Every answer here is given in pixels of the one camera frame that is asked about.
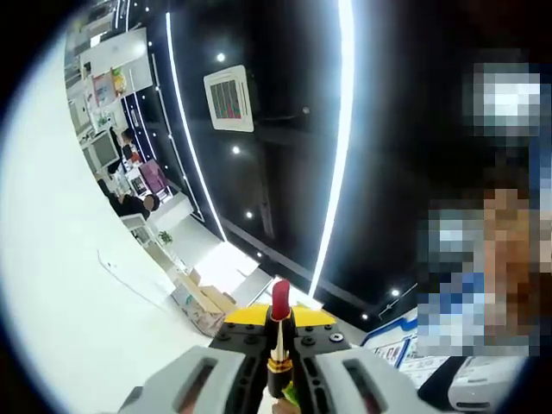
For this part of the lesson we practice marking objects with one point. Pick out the black and gold lipstick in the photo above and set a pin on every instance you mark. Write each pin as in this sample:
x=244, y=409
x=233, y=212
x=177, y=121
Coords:
x=280, y=302

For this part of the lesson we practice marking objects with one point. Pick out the person's left hand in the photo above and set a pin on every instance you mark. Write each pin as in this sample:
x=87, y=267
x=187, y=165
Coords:
x=284, y=407

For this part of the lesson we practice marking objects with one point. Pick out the printed white carton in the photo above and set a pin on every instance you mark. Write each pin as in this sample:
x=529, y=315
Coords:
x=198, y=317

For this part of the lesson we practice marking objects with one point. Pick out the brown cardboard box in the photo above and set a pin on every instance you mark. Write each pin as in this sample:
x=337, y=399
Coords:
x=211, y=293

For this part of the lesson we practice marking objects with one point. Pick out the person's black shirt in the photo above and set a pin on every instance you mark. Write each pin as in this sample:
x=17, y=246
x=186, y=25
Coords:
x=435, y=379

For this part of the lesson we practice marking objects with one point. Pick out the small potted plant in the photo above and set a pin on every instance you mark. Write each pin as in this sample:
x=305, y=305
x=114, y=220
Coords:
x=165, y=237

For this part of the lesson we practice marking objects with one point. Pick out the white mesh office chair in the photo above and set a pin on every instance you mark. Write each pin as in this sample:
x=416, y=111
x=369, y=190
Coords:
x=136, y=228
x=103, y=148

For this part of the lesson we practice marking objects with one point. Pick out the purple poster board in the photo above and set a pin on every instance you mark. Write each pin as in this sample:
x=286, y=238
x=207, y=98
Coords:
x=153, y=177

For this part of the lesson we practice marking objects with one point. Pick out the long ceiling light strip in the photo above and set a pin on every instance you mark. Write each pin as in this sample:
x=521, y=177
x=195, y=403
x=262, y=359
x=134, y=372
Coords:
x=168, y=26
x=343, y=108

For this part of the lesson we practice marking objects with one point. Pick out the ceiling air conditioner vent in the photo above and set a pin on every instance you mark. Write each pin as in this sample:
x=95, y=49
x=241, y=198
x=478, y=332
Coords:
x=228, y=99

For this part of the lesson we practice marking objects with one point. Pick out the group of ceiling spotlights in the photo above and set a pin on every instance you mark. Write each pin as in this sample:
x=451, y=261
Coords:
x=220, y=57

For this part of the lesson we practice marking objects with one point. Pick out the white display shelf unit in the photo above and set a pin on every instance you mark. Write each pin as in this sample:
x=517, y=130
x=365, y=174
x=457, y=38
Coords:
x=125, y=52

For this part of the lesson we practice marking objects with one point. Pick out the blue framed wall poster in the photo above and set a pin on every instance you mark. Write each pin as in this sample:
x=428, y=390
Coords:
x=390, y=355

